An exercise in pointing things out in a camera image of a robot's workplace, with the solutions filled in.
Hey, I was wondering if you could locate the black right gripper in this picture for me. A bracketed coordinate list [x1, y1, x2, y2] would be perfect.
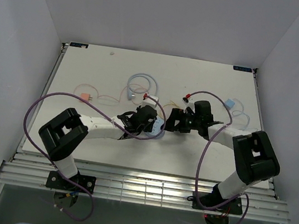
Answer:
[160, 106, 202, 135]

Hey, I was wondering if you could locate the round blue power socket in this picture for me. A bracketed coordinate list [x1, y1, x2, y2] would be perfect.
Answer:
[144, 116, 165, 140]

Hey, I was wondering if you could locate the blue charger plug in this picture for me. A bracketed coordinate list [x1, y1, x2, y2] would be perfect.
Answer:
[225, 99, 235, 109]

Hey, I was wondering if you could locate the pink charging cable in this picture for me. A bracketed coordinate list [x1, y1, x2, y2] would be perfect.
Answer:
[72, 77, 148, 112]

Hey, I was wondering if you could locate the light blue charging cable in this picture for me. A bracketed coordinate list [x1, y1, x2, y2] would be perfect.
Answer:
[227, 98, 254, 132]

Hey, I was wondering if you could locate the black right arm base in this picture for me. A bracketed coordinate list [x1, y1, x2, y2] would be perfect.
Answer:
[187, 192, 243, 224]

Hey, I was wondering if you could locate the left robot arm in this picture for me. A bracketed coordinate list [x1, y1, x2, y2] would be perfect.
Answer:
[38, 105, 157, 190]

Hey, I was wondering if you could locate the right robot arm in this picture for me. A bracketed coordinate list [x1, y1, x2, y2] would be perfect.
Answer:
[165, 98, 281, 211]

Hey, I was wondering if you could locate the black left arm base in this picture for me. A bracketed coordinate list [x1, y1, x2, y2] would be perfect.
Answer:
[42, 168, 97, 216]

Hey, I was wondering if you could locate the right blue corner label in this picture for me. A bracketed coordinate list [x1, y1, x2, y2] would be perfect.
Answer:
[233, 66, 253, 73]

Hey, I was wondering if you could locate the blue corner label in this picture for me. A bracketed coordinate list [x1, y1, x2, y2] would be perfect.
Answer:
[233, 66, 253, 73]
[70, 42, 89, 49]

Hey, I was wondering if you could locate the left blue corner label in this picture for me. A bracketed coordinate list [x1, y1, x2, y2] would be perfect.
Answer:
[70, 42, 89, 49]

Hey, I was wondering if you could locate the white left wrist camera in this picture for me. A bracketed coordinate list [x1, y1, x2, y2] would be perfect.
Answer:
[140, 93, 159, 110]

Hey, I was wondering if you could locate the blue three-pin wall plug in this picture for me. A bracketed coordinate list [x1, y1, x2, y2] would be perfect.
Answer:
[127, 89, 136, 101]

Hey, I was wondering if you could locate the yellow charging cable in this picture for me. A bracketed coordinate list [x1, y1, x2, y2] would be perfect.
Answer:
[164, 99, 183, 112]

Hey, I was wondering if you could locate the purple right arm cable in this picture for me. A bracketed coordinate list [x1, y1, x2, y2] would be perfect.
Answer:
[169, 89, 265, 224]

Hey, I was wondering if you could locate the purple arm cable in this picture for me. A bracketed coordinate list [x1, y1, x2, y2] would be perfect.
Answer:
[169, 89, 265, 224]
[10, 77, 171, 224]

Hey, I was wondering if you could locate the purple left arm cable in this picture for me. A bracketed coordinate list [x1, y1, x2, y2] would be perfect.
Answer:
[10, 77, 171, 224]

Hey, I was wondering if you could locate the aluminium table edge rail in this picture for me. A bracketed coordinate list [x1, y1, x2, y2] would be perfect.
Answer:
[0, 153, 291, 224]

